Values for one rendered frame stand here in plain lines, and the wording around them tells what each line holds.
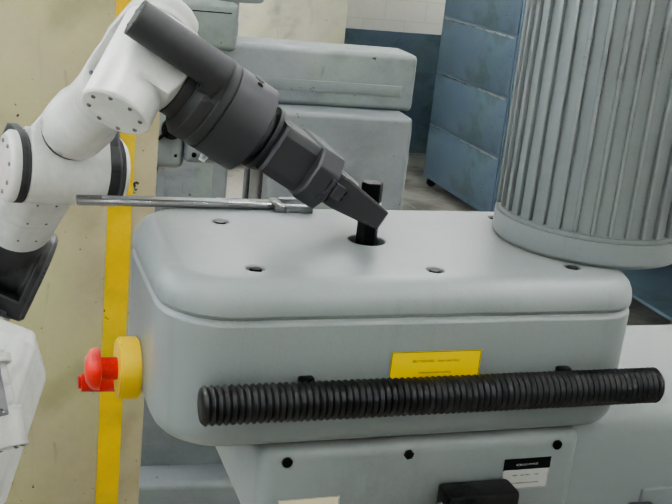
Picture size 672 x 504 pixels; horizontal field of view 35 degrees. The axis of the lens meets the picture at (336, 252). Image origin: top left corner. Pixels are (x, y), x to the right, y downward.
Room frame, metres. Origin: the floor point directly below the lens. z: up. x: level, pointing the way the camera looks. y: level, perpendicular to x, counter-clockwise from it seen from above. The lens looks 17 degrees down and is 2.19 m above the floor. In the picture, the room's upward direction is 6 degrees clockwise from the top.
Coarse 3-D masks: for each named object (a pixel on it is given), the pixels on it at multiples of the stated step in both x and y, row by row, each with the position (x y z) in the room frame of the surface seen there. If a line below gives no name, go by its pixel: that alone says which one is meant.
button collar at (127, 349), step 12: (132, 336) 0.96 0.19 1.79; (120, 348) 0.94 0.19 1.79; (132, 348) 0.94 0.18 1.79; (120, 360) 0.93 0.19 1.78; (132, 360) 0.93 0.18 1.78; (120, 372) 0.92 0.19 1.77; (132, 372) 0.92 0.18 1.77; (120, 384) 0.92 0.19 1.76; (132, 384) 0.92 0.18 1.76; (120, 396) 0.93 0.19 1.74; (132, 396) 0.93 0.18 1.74
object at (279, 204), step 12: (84, 204) 1.04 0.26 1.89; (96, 204) 1.04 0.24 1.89; (108, 204) 1.05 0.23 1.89; (120, 204) 1.05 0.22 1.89; (132, 204) 1.06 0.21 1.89; (144, 204) 1.06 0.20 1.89; (156, 204) 1.06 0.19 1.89; (168, 204) 1.07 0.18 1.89; (180, 204) 1.07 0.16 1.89; (192, 204) 1.08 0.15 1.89; (204, 204) 1.08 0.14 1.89; (216, 204) 1.08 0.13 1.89; (228, 204) 1.09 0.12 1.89; (240, 204) 1.09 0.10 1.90; (252, 204) 1.10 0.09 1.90; (264, 204) 1.10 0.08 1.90; (276, 204) 1.10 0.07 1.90; (288, 204) 1.11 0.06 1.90; (300, 204) 1.11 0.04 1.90
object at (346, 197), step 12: (348, 180) 0.97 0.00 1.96; (336, 192) 0.96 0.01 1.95; (348, 192) 0.97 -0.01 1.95; (360, 192) 0.98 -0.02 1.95; (336, 204) 0.97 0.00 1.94; (348, 204) 0.97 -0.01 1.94; (360, 204) 0.98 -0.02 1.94; (372, 204) 0.98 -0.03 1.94; (348, 216) 0.98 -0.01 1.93; (360, 216) 0.98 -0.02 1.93; (372, 216) 0.98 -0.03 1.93; (384, 216) 0.98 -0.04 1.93
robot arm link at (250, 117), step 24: (240, 96) 0.96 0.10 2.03; (264, 96) 0.98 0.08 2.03; (240, 120) 0.96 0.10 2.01; (264, 120) 0.97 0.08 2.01; (288, 120) 1.00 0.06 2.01; (216, 144) 0.96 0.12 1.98; (240, 144) 0.96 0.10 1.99; (264, 144) 0.98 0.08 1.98; (288, 144) 0.97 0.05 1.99; (312, 144) 0.98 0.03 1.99; (264, 168) 0.97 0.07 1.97; (288, 168) 0.97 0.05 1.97; (312, 168) 0.97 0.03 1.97; (336, 168) 0.97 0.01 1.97; (312, 192) 0.96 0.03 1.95
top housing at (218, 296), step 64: (192, 256) 0.92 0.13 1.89; (256, 256) 0.94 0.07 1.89; (320, 256) 0.96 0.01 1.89; (384, 256) 0.98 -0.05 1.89; (448, 256) 1.00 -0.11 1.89; (512, 256) 1.03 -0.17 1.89; (192, 320) 0.85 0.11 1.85; (256, 320) 0.86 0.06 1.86; (320, 320) 0.88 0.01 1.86; (384, 320) 0.90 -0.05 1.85; (448, 320) 0.92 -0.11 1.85; (512, 320) 0.94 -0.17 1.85; (576, 320) 0.97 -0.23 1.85; (192, 384) 0.85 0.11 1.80; (256, 384) 0.86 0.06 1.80
